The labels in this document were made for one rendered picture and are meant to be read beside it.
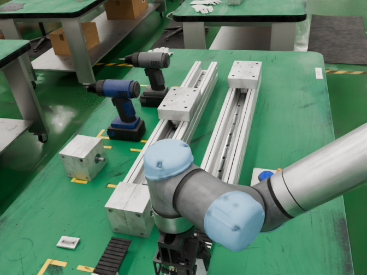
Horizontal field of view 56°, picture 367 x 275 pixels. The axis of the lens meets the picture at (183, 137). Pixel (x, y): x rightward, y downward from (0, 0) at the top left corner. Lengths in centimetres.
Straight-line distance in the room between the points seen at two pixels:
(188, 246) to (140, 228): 25
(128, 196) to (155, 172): 38
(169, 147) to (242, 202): 14
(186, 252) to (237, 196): 22
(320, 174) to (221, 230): 17
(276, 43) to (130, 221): 197
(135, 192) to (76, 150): 28
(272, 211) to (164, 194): 17
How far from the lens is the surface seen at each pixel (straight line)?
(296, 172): 55
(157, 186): 51
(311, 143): 119
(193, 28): 264
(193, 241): 66
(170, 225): 57
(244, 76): 131
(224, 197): 46
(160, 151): 51
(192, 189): 48
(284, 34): 257
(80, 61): 328
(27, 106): 267
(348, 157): 52
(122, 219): 88
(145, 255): 87
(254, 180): 94
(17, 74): 257
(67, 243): 94
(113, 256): 84
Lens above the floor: 148
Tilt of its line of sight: 35 degrees down
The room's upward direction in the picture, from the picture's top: 6 degrees counter-clockwise
